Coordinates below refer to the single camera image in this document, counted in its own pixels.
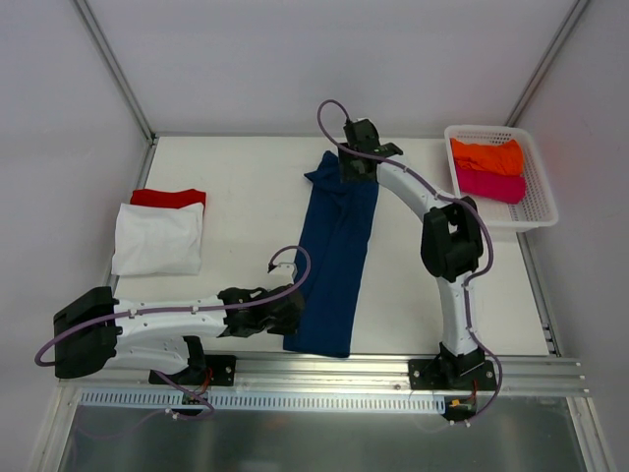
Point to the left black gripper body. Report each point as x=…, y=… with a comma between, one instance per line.
x=287, y=311

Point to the aluminium mounting rail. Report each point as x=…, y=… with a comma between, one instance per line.
x=286, y=372

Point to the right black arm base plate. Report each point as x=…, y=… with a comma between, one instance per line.
x=437, y=374

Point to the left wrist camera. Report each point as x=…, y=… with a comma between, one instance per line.
x=282, y=274

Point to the folded red t shirt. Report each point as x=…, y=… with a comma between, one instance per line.
x=162, y=199

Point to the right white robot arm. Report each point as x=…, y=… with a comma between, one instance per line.
x=451, y=249

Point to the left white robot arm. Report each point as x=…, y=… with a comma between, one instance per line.
x=98, y=331

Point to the white slotted cable duct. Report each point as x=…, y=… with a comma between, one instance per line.
x=261, y=401

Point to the pink t shirt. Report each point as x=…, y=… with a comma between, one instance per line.
x=505, y=189

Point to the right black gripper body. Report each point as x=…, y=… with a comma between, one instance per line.
x=355, y=164

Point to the white plastic basket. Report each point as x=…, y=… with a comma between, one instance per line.
x=537, y=209

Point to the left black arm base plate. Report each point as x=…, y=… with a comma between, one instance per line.
x=213, y=370

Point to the navy blue t shirt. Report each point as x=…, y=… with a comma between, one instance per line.
x=336, y=234

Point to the folded white t shirt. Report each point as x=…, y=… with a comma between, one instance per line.
x=156, y=240

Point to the orange t shirt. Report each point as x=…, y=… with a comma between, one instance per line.
x=507, y=159

